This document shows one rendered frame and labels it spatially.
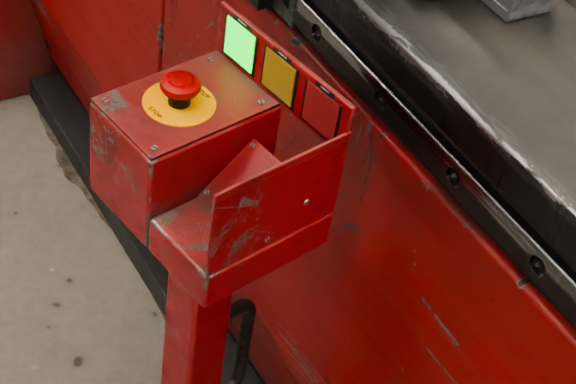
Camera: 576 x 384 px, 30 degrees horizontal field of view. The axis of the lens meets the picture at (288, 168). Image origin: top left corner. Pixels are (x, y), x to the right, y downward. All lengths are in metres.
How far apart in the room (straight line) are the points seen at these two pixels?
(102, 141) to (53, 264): 0.91
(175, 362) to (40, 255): 0.75
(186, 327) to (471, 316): 0.33
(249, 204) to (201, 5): 0.48
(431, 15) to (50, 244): 1.10
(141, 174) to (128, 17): 0.65
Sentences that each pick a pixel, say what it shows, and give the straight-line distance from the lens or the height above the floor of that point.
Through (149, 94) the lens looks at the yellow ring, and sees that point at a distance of 1.06.
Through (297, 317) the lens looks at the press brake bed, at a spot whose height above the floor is 0.40.
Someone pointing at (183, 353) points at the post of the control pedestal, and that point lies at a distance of 1.24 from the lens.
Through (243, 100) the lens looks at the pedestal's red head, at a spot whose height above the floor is 0.78.
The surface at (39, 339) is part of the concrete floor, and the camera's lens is 1.85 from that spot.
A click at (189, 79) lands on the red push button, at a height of 0.81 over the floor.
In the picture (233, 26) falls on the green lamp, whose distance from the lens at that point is 1.08.
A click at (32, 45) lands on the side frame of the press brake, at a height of 0.12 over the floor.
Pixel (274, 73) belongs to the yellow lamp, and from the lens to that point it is 1.05.
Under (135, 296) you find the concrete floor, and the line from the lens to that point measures 1.91.
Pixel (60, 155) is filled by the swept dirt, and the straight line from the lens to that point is 2.16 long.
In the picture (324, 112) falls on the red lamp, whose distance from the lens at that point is 1.01.
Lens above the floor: 1.44
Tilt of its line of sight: 42 degrees down
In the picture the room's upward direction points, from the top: 9 degrees clockwise
